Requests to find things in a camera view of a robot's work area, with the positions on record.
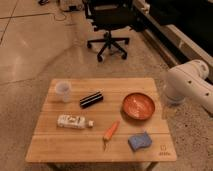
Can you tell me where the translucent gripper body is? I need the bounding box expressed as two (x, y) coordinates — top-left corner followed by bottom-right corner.
(161, 72), (185, 119)

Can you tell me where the white labelled plastic bottle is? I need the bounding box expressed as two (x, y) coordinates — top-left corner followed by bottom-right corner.
(57, 115), (94, 129)

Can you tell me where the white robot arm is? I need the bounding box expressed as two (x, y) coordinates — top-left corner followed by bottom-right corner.
(163, 60), (213, 118)

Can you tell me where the orange bowl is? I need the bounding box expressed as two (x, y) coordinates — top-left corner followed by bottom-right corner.
(122, 92), (155, 120)

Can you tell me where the blue sponge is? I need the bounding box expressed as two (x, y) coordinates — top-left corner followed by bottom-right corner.
(128, 132), (152, 151)

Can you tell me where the wooden folding table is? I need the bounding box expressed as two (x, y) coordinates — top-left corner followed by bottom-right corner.
(26, 78), (177, 164)

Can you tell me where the orange toy carrot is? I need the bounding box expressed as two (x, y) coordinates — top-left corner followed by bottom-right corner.
(103, 121), (120, 149)

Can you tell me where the clear plastic cup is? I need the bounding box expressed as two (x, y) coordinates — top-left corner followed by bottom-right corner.
(55, 81), (71, 103)

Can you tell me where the black office chair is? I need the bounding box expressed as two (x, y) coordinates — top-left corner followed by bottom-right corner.
(81, 0), (138, 63)

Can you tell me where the long bench along wall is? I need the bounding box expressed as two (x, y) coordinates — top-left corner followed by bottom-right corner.
(133, 0), (213, 84)

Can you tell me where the floor cables and power strip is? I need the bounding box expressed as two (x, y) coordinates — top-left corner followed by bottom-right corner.
(37, 0), (84, 22)

